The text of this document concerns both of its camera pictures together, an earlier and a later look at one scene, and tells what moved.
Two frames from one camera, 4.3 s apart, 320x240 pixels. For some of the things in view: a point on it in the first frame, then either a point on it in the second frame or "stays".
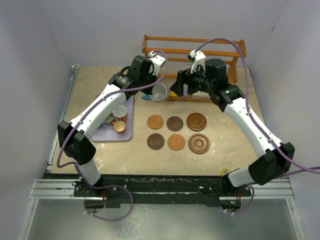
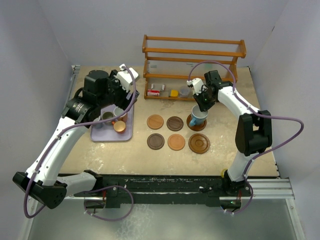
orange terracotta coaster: [176, 142] stays
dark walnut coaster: [175, 123] stays
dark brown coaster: [155, 141] stays
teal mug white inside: [159, 93] -> [198, 117]
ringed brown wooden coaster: [196, 121] stays
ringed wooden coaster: [199, 143] stays
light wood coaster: [155, 121] stays
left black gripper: [153, 77] -> [124, 103]
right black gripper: [185, 77] -> [203, 106]
